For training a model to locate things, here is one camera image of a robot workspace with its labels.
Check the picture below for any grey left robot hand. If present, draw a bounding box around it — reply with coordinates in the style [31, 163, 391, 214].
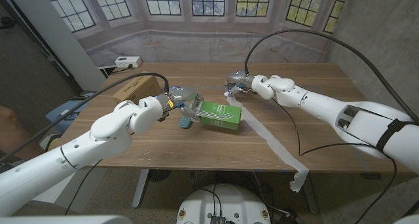
[160, 85, 204, 122]

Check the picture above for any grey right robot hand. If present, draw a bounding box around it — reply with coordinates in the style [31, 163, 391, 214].
[224, 69, 255, 97]

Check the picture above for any green white package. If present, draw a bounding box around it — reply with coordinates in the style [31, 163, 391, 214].
[196, 101, 245, 130]

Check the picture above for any white bandage strip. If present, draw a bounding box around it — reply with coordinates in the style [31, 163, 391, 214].
[223, 91, 310, 193]

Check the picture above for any teal TV remote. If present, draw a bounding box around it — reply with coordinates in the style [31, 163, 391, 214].
[177, 115, 193, 129]

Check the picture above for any cardboard packing box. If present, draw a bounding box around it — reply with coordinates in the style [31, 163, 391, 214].
[112, 75, 162, 104]

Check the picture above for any printed window backdrop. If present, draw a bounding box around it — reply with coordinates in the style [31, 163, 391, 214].
[39, 0, 351, 67]

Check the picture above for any white power strip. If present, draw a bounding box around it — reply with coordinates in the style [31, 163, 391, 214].
[115, 56, 143, 69]

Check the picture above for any white table leg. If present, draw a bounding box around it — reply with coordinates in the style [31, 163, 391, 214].
[132, 169, 150, 208]

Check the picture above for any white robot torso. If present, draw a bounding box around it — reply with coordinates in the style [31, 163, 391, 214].
[176, 183, 272, 224]

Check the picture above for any blue stool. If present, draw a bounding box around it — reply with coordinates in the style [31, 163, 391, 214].
[45, 92, 96, 133]

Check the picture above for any grey table leg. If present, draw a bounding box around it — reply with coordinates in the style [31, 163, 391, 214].
[299, 173, 320, 214]

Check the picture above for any white floor board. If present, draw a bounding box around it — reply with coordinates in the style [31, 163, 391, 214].
[32, 166, 108, 214]

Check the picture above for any yellow black round object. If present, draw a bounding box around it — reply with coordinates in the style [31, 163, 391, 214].
[45, 135, 62, 152]

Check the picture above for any dark perforated panel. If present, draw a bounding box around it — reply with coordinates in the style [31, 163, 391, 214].
[0, 0, 82, 120]

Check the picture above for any person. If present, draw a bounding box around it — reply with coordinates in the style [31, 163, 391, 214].
[0, 104, 45, 161]

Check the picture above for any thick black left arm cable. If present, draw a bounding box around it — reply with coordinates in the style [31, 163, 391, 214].
[0, 72, 170, 162]

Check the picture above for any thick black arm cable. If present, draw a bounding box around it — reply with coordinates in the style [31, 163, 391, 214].
[244, 28, 419, 124]
[0, 72, 170, 162]

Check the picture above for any black power cord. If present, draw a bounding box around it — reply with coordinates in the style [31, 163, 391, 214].
[107, 64, 134, 77]

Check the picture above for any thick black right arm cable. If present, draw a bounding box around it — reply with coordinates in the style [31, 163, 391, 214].
[244, 28, 419, 124]

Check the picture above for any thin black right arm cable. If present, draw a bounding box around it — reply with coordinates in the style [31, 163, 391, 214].
[271, 98, 399, 224]

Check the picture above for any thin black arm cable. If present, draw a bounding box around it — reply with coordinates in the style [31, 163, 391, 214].
[64, 158, 104, 215]
[271, 98, 399, 224]

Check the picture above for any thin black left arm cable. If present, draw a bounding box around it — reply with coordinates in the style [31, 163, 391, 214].
[64, 158, 104, 215]

